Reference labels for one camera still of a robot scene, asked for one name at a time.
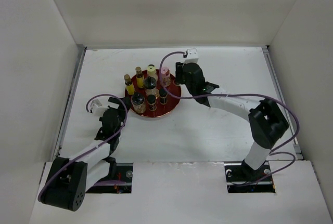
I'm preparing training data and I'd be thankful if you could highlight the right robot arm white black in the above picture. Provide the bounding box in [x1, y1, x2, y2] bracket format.
[175, 62, 289, 180]

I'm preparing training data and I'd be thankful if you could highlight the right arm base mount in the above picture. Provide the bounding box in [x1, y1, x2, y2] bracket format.
[224, 162, 275, 193]

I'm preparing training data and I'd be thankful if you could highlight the black cap spice jar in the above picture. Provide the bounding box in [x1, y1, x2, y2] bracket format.
[159, 87, 168, 105]
[173, 79, 181, 86]
[147, 95, 157, 111]

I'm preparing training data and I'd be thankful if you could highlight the yellow label bottle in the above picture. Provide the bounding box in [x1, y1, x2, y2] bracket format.
[124, 74, 135, 96]
[135, 67, 144, 89]

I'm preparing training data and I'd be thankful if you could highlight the dark lid nut jar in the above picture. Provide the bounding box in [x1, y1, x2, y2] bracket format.
[131, 92, 146, 114]

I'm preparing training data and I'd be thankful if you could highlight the yellow label bottle front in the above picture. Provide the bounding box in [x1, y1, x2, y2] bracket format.
[124, 74, 135, 96]

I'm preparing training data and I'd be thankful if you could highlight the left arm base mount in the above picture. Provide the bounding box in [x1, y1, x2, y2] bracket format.
[86, 157, 134, 194]

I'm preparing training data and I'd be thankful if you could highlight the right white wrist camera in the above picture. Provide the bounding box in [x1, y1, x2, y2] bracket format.
[183, 48, 199, 64]

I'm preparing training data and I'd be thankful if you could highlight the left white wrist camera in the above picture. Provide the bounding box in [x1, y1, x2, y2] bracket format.
[88, 99, 108, 117]

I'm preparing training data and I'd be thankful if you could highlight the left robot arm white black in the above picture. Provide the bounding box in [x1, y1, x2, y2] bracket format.
[37, 94, 131, 212]

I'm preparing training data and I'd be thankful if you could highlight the black grinder top jar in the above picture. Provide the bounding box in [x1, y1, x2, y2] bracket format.
[144, 76, 159, 98]

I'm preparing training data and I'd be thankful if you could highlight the cream squeeze bottle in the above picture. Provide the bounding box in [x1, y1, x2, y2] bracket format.
[147, 64, 158, 82]

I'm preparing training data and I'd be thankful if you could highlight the red round tray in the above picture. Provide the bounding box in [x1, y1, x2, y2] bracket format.
[124, 74, 182, 118]

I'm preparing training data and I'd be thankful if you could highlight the pink lid spice jar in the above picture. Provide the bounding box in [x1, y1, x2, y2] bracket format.
[160, 67, 171, 87]

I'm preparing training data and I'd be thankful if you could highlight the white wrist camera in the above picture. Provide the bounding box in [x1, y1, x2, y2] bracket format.
[88, 99, 108, 117]
[183, 48, 199, 64]

